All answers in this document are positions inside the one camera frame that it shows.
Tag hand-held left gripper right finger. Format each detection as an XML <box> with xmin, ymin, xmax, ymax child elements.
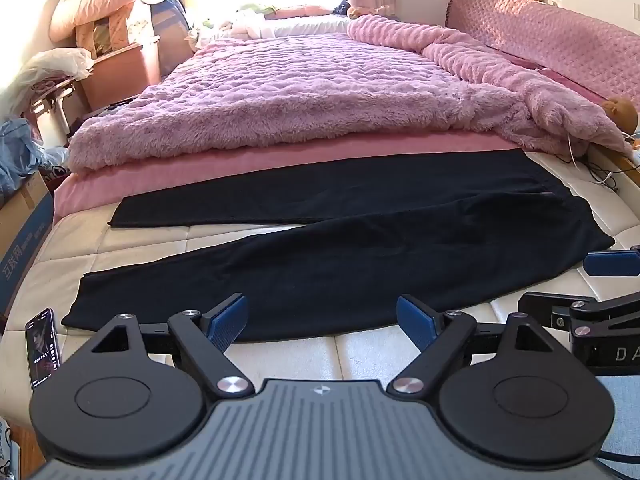
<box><xmin>388</xmin><ymin>294</ymin><xmax>558</xmax><ymax>397</ymax></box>

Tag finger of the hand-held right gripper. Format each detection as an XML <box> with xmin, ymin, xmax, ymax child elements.
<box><xmin>517</xmin><ymin>291</ymin><xmax>640</xmax><ymax>342</ymax></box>
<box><xmin>583</xmin><ymin>246</ymin><xmax>640</xmax><ymax>277</ymax></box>

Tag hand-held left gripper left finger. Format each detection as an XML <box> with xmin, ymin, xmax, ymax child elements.
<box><xmin>90</xmin><ymin>294</ymin><xmax>256</xmax><ymax>397</ymax></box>

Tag black pants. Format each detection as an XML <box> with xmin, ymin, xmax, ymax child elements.
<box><xmin>61</xmin><ymin>149</ymin><xmax>616</xmax><ymax>343</ymax></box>

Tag person's light blue jeans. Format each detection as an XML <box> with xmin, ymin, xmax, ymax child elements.
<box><xmin>595</xmin><ymin>372</ymin><xmax>640</xmax><ymax>480</ymax></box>

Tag pink bed sheet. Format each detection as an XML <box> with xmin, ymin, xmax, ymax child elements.
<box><xmin>52</xmin><ymin>132</ymin><xmax>526</xmax><ymax>221</ymax></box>

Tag smartphone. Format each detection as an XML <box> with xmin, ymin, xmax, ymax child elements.
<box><xmin>25</xmin><ymin>307</ymin><xmax>63</xmax><ymax>395</ymax></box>

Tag cardboard box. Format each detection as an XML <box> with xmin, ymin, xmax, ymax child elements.
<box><xmin>0</xmin><ymin>172</ymin><xmax>56</xmax><ymax>321</ymax></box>

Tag pink quilted headboard cover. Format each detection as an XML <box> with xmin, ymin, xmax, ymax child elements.
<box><xmin>445</xmin><ymin>0</ymin><xmax>640</xmax><ymax>106</ymax></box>

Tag fluffy pink blanket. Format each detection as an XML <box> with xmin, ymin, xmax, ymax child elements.
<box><xmin>67</xmin><ymin>14</ymin><xmax>633</xmax><ymax>171</ymax></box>

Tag blue plastic bag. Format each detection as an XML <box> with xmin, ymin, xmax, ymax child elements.
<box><xmin>0</xmin><ymin>117</ymin><xmax>68</xmax><ymax>196</ymax></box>

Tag wooden cabinet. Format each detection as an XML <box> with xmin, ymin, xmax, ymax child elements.
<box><xmin>75</xmin><ymin>42</ymin><xmax>163</xmax><ymax>108</ymax></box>

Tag metal folding chair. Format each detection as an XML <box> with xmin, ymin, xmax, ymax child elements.
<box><xmin>30</xmin><ymin>85</ymin><xmax>82</xmax><ymax>137</ymax></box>

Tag pile of light clothes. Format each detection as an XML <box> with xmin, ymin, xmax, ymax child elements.
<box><xmin>189</xmin><ymin>2</ymin><xmax>281</xmax><ymax>45</ymax></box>

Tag blue storage bag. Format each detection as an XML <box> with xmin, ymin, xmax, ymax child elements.
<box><xmin>150</xmin><ymin>0</ymin><xmax>192</xmax><ymax>77</ymax></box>

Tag white plastic bag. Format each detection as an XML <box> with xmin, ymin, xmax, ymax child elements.
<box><xmin>10</xmin><ymin>47</ymin><xmax>96</xmax><ymax>93</ymax></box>

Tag floral quilt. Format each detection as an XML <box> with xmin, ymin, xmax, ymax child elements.
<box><xmin>75</xmin><ymin>2</ymin><xmax>161</xmax><ymax>56</ymax></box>

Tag pink pillow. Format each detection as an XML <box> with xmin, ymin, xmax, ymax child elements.
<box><xmin>48</xmin><ymin>0</ymin><xmax>156</xmax><ymax>41</ymax></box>

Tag black cable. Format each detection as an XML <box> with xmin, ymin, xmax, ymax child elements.
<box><xmin>587</xmin><ymin>157</ymin><xmax>622</xmax><ymax>193</ymax></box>

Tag white charging cable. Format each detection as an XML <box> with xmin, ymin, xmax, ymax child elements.
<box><xmin>567</xmin><ymin>132</ymin><xmax>640</xmax><ymax>163</ymax></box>

